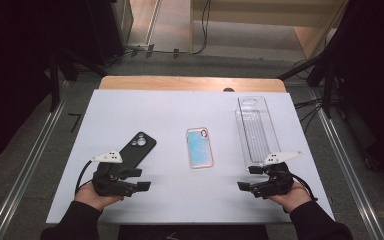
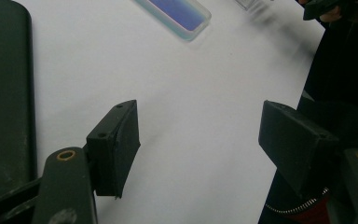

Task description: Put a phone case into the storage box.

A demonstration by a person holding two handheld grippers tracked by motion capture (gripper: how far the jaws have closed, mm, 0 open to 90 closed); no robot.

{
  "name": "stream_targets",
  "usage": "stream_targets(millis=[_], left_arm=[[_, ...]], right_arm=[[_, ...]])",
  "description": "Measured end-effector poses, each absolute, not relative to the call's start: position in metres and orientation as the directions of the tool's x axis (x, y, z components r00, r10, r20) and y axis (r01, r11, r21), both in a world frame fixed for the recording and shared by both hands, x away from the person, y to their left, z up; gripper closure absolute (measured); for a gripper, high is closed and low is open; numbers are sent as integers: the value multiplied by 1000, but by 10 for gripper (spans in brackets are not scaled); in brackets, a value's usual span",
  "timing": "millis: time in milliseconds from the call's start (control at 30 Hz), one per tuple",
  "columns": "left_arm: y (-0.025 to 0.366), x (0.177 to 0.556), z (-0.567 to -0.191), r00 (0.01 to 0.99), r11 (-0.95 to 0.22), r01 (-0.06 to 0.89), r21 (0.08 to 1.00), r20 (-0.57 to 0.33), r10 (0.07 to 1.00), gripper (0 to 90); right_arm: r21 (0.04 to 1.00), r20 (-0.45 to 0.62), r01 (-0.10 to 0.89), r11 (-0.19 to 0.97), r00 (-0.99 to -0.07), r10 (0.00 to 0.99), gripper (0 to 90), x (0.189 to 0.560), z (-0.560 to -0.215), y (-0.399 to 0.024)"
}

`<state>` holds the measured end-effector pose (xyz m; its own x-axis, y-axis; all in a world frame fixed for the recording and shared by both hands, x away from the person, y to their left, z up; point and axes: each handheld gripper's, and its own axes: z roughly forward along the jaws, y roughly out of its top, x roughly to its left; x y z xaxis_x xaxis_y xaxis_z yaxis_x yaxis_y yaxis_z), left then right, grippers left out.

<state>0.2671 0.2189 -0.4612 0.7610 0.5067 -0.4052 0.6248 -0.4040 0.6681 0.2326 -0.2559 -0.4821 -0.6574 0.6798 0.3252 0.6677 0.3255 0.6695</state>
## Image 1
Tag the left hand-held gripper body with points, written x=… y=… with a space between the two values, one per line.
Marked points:
x=108 y=180

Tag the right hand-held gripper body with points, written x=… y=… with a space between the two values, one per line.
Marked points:
x=276 y=181

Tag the black phone case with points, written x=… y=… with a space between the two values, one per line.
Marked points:
x=140 y=151

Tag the clear plastic slotted rack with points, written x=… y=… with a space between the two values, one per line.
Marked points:
x=256 y=133

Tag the blue phone case pink rim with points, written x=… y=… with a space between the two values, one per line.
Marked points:
x=199 y=150

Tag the person's right hand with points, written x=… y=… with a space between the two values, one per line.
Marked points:
x=291 y=200

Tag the person's left hand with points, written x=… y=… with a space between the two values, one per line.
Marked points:
x=91 y=198

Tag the white board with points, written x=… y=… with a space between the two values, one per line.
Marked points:
x=180 y=110

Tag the dark round table grommet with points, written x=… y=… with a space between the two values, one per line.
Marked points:
x=228 y=89

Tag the wooden table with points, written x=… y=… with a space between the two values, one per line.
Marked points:
x=180 y=83

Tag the black metal stand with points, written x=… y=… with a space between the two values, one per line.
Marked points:
x=55 y=86
x=326 y=90

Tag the black curtain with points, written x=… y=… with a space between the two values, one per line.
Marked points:
x=20 y=66
x=373 y=83

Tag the light wooden shelf unit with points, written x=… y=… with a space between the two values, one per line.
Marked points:
x=313 y=36

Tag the metal floor rail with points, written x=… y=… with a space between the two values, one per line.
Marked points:
x=26 y=170
x=350 y=173

